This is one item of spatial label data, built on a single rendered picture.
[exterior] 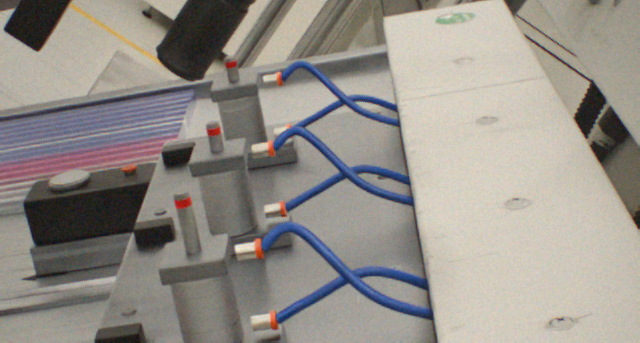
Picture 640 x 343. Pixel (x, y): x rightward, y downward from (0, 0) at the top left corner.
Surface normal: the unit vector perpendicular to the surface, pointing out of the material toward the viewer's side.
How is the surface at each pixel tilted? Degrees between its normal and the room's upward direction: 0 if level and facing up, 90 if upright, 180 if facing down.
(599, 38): 90
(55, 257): 90
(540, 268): 44
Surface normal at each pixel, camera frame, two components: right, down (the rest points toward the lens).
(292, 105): -0.18, -0.93
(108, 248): -0.01, 0.33
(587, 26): -0.83, -0.53
